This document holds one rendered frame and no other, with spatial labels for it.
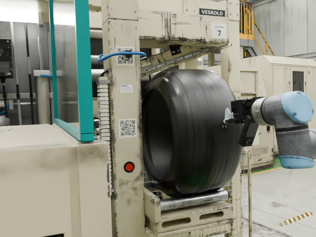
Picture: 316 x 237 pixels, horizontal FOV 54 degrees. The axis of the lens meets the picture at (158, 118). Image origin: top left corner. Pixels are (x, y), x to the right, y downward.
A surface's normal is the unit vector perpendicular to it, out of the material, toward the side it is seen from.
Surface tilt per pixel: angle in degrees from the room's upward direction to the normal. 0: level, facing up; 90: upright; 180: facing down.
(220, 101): 61
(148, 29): 90
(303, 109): 78
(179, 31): 90
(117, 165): 90
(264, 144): 90
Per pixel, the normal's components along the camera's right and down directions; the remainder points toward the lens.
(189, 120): -0.37, -0.12
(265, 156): 0.55, 0.03
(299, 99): 0.36, -0.15
